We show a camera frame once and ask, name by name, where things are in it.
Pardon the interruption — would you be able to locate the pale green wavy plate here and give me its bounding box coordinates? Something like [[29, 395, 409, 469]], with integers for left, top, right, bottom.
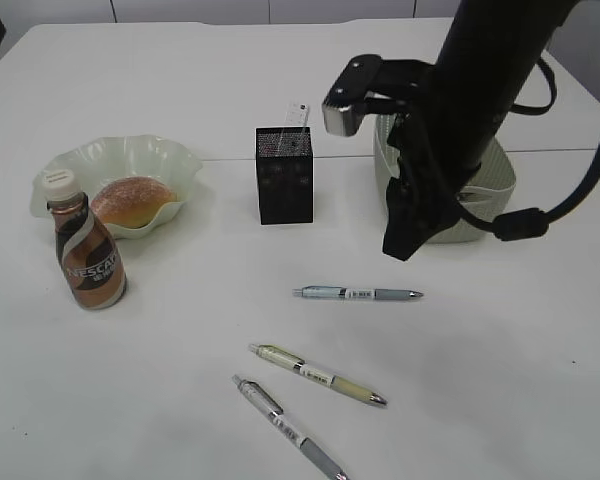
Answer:
[[29, 135, 202, 239]]

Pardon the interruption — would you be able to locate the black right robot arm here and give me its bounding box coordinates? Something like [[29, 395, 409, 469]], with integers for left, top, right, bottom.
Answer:
[[383, 1, 575, 261]]

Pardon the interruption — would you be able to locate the sugared bread bun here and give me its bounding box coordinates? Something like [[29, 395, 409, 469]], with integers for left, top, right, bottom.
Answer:
[[91, 176, 177, 229]]

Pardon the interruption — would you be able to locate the blue clear grey pen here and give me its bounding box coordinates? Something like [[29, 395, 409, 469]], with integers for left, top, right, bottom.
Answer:
[[292, 286, 424, 302]]

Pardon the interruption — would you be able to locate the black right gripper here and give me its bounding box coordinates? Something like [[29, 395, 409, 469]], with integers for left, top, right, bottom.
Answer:
[[382, 114, 480, 260]]

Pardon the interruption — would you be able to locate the grey green plastic basket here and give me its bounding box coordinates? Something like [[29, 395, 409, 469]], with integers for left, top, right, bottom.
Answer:
[[373, 115, 517, 244]]

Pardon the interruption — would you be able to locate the black mesh pen holder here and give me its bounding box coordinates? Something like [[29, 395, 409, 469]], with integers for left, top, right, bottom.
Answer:
[[255, 126, 314, 225]]

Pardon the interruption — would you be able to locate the cream yellow pen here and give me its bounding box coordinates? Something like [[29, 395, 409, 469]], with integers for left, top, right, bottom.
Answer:
[[248, 344, 388, 407]]

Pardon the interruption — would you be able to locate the transparent plastic ruler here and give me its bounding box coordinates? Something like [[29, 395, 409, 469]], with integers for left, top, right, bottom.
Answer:
[[275, 102, 310, 155]]

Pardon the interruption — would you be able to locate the brown coffee bottle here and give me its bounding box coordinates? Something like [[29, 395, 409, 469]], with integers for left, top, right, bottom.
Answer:
[[41, 169, 127, 310]]

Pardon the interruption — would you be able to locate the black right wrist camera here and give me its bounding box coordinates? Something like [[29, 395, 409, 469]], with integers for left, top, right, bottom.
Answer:
[[322, 54, 433, 137]]

